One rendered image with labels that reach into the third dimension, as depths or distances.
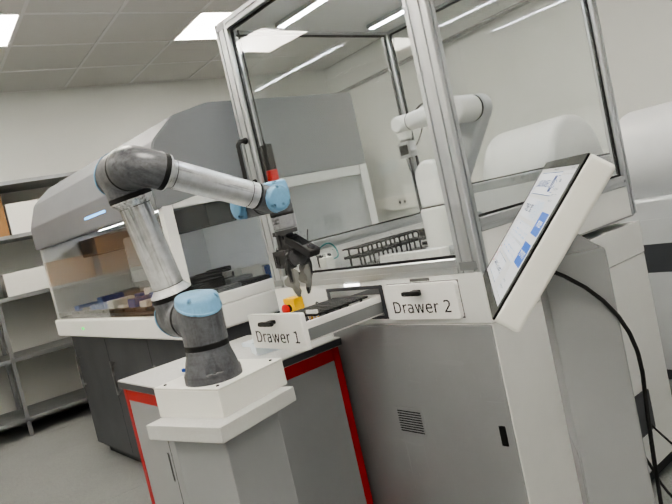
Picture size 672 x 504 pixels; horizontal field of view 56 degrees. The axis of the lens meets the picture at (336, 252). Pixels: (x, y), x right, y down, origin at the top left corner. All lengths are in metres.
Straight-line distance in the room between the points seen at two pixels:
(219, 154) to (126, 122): 3.67
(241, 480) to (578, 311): 0.91
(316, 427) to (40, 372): 4.19
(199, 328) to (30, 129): 4.78
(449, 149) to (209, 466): 1.04
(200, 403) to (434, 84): 1.04
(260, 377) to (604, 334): 0.87
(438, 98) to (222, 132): 1.35
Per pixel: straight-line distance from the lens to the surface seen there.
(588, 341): 1.32
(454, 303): 1.85
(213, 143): 2.88
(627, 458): 1.40
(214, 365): 1.68
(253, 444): 1.71
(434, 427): 2.11
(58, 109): 6.38
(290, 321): 1.90
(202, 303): 1.66
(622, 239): 2.47
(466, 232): 1.79
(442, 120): 1.79
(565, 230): 1.09
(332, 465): 2.31
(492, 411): 1.93
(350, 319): 2.00
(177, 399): 1.74
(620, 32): 5.17
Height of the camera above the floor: 1.20
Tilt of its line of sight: 4 degrees down
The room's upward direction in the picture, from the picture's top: 13 degrees counter-clockwise
